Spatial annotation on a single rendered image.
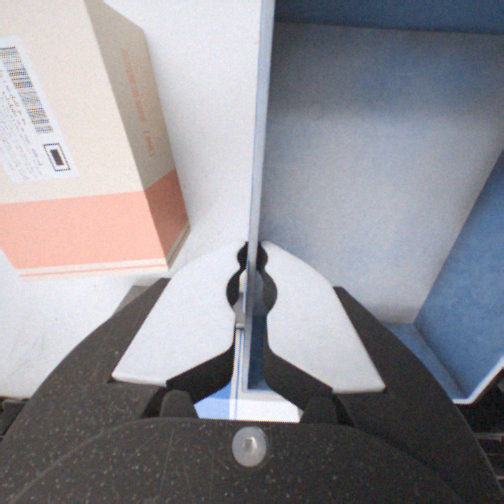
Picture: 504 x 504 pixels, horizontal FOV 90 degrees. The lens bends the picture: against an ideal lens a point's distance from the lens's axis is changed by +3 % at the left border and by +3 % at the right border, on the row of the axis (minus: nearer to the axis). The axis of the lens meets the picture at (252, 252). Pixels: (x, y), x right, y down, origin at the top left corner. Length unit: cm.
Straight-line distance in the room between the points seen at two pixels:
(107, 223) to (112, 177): 3
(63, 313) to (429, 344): 40
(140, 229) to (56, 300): 22
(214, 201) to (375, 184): 14
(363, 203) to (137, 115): 16
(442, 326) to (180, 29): 29
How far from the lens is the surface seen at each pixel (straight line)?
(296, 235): 18
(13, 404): 60
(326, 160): 17
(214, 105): 24
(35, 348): 49
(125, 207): 19
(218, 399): 29
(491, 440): 136
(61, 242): 23
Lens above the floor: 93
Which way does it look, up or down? 60 degrees down
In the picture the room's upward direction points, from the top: 178 degrees counter-clockwise
